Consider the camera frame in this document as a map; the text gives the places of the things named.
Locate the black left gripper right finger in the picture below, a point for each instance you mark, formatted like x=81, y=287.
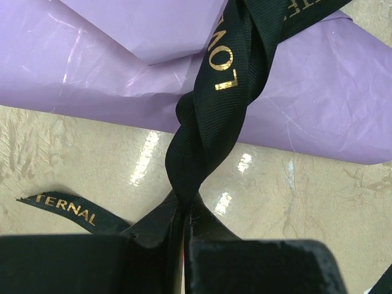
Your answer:
x=218, y=261

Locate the purple pink wrapping paper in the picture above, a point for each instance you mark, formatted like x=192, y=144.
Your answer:
x=129, y=62

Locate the black ribbon gold lettering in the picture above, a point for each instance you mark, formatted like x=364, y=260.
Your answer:
x=233, y=74

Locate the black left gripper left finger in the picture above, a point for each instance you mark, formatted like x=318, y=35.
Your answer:
x=112, y=256

